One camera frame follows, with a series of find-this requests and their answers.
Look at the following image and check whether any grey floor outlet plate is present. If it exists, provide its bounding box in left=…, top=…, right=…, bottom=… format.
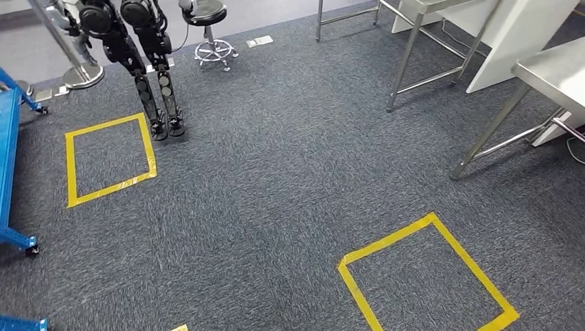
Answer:
left=246, top=35, right=274, bottom=49
left=34, top=84, right=70, bottom=102

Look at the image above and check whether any stainless steel table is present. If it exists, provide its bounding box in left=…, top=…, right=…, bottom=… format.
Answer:
left=315, top=0, right=504, bottom=113

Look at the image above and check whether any black round seat stool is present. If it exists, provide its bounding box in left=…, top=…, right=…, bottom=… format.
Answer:
left=178, top=0, right=239, bottom=73

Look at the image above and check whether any black humanoid robot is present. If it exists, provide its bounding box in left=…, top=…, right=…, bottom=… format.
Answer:
left=46, top=0, right=193, bottom=141

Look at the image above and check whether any chrome stanchion post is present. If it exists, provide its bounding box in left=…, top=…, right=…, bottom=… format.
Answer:
left=27, top=0, right=105, bottom=90
left=13, top=79, right=34, bottom=98

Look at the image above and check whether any white floor cable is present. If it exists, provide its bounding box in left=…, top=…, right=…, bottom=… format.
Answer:
left=566, top=137, right=585, bottom=166

